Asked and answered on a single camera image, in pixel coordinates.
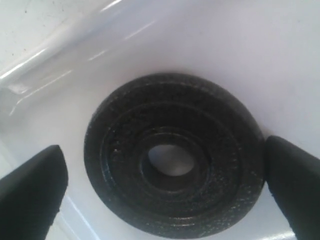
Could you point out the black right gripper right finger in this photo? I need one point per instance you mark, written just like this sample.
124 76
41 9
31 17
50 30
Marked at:
293 178

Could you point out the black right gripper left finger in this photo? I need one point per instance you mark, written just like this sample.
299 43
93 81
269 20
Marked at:
31 195

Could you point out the black weight plate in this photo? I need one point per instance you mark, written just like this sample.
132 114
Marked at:
175 155

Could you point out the white rectangular tray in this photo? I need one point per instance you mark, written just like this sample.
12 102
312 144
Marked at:
264 52

